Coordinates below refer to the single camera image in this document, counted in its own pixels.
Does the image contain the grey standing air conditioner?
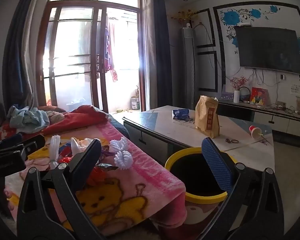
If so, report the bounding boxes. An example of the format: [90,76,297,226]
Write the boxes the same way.
[178,27,198,109]

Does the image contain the round ring ornament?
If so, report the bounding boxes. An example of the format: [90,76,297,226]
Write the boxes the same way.
[239,87,252,103]

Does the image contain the pink printed blanket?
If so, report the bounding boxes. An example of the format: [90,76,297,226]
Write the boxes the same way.
[0,120,187,235]

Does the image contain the brown framed glass door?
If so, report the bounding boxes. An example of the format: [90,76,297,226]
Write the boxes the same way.
[36,0,147,113]

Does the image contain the red quilt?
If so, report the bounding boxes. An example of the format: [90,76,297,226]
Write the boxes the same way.
[0,105,110,137]

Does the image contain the hanging clothes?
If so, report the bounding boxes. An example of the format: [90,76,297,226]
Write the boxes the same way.
[104,21,118,82]

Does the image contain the light blue cloth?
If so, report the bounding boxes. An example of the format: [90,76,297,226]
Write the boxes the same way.
[9,106,50,133]

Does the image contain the white vase with red flowers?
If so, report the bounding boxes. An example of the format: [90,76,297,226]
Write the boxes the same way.
[229,76,248,103]

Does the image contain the red picture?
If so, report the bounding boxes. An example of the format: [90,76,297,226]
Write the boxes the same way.
[250,87,270,105]

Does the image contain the dark blue curtain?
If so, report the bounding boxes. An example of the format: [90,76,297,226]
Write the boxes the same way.
[152,0,173,109]

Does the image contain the white crumpled tissue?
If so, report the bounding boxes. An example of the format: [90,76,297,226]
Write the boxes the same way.
[70,137,91,153]

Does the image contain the yellow rimmed trash bin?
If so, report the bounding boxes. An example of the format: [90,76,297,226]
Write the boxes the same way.
[164,147,237,227]

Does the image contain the white television cabinet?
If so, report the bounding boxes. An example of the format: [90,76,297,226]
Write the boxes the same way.
[217,99,300,140]

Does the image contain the dark grey curtain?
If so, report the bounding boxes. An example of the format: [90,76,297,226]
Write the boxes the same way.
[2,0,40,105]

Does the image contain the red plastic bag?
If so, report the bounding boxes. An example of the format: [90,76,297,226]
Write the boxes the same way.
[85,166,107,187]

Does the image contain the red paper cup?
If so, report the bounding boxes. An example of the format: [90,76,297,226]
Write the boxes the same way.
[249,125,263,139]

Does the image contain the blue tissue packet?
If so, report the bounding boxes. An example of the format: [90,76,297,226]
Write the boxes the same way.
[172,109,190,120]

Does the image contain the blue sofa cover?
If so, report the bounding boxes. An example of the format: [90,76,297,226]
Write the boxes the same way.
[107,112,130,136]

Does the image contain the yellow artificial flowers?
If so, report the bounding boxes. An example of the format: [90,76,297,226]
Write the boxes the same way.
[172,9,199,22]

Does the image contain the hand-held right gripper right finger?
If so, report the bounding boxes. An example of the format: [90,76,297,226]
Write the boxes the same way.
[197,137,285,240]

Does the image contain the white marble coffee table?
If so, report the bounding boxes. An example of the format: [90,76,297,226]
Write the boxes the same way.
[122,105,275,173]

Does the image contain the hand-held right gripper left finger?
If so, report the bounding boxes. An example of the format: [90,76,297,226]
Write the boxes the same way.
[16,138,108,240]

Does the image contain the wall television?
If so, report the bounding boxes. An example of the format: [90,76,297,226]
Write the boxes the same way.
[234,26,300,75]

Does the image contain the brown paper bag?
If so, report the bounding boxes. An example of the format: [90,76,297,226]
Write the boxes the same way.
[195,95,220,138]

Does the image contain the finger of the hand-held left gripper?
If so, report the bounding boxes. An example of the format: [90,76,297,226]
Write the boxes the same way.
[19,141,38,161]
[0,134,46,153]

